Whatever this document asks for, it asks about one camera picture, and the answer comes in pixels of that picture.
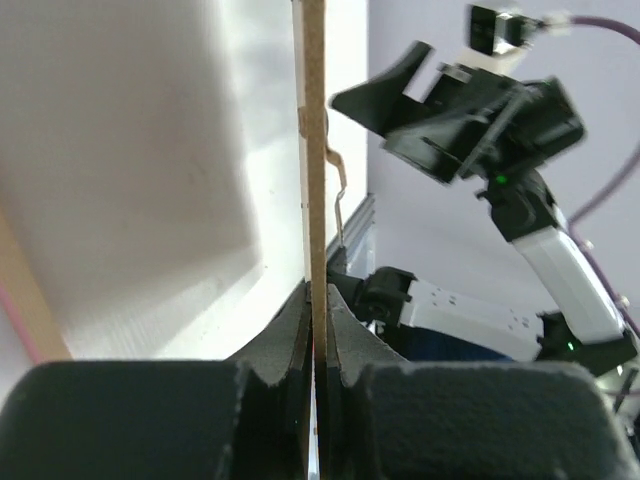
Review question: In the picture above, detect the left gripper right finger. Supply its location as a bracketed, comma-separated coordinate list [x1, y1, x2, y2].
[319, 287, 639, 479]

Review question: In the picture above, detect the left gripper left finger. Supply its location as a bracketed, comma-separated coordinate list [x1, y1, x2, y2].
[1, 285, 311, 479]

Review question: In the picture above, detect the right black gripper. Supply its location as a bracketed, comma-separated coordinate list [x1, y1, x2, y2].
[330, 41, 585, 184]

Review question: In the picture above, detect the brown cardboard backing board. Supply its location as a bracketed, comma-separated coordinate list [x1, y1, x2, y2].
[292, 1, 330, 479]

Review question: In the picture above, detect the pink picture frame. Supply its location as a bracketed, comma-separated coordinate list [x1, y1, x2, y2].
[1, 212, 72, 364]

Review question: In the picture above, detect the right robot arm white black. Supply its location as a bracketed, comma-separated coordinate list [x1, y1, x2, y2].
[331, 43, 639, 375]

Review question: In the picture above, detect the metal turn clip bottom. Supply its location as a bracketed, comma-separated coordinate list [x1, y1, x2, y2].
[324, 109, 349, 251]

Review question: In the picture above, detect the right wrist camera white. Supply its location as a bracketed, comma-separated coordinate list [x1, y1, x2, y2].
[455, 1, 539, 75]

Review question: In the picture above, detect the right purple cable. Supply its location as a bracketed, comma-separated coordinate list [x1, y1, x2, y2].
[539, 13, 640, 331]

